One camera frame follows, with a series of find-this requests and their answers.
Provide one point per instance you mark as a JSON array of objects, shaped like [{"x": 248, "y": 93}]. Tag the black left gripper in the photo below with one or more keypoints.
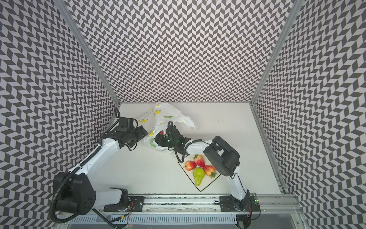
[{"x": 141, "y": 133}]

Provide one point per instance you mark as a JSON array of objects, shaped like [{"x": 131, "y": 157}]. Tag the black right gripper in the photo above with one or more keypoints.
[{"x": 165, "y": 140}]

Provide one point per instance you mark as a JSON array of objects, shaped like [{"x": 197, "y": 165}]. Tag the white lemon-print plastic bag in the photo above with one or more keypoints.
[{"x": 156, "y": 120}]

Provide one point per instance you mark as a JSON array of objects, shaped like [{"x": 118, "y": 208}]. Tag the large red fake apple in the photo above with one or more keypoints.
[{"x": 190, "y": 165}]

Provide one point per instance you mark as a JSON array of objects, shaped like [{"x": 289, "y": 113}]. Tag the green fake pear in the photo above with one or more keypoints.
[{"x": 198, "y": 175}]

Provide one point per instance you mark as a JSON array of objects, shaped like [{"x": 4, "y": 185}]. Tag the red-yellow fake strawberry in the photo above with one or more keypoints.
[{"x": 210, "y": 171}]

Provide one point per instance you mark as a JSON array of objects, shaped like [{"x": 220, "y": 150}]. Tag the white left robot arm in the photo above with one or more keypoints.
[{"x": 73, "y": 192}]

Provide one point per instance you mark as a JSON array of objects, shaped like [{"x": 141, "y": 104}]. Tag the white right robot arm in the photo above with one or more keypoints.
[{"x": 210, "y": 159}]

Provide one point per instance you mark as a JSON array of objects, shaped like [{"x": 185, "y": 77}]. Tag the white perforated vent strip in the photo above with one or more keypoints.
[{"x": 173, "y": 219}]

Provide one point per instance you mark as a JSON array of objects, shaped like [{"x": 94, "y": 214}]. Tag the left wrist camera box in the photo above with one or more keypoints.
[{"x": 127, "y": 123}]

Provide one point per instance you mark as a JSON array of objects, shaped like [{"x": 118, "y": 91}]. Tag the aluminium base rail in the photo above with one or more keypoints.
[{"x": 205, "y": 203}]

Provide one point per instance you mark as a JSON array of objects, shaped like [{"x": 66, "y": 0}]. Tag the aluminium left corner post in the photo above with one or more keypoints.
[{"x": 65, "y": 13}]

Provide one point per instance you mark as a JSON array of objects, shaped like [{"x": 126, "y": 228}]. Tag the aluminium corner post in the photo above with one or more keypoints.
[
  {"x": 65, "y": 13},
  {"x": 278, "y": 47}
]

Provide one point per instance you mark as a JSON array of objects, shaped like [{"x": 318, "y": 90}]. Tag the aluminium right corner post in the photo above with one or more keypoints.
[{"x": 278, "y": 47}]

